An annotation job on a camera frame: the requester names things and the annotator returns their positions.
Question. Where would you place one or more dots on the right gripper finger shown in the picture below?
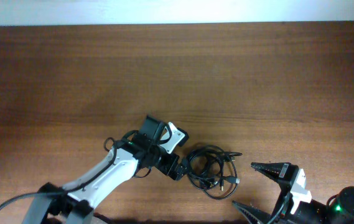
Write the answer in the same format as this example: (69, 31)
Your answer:
(252, 215)
(270, 170)

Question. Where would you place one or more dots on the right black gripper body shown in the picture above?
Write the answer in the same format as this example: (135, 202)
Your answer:
(284, 189)

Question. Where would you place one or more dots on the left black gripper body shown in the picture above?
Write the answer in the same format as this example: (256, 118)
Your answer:
(163, 160)

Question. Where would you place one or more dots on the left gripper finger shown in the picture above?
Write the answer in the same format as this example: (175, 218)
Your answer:
(185, 163)
(180, 172)

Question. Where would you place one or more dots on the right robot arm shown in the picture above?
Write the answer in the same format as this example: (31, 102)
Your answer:
(339, 209)

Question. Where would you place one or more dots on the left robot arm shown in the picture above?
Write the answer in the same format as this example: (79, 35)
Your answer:
(77, 200)

